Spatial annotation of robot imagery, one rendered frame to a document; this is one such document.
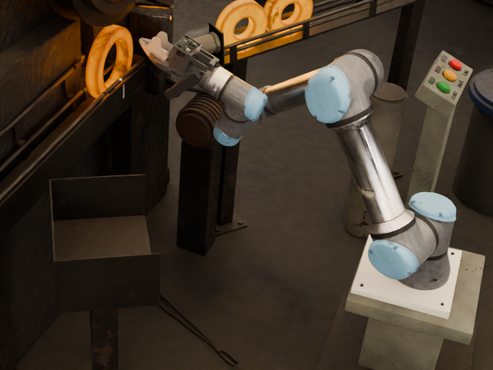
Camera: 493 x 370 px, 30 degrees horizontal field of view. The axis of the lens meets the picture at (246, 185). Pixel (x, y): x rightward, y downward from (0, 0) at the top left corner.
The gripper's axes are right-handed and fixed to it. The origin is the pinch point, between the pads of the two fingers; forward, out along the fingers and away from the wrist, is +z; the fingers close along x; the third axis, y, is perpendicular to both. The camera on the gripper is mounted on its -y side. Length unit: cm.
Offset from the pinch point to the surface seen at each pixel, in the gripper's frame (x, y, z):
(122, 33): 9.5, 6.5, 2.7
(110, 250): 59, -7, -28
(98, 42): 18.2, 6.8, 4.6
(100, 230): 55, -8, -24
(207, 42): -20.6, -3.0, -10.6
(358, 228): -45, -51, -75
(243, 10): -29.6, 6.0, -14.1
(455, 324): 13, -14, -105
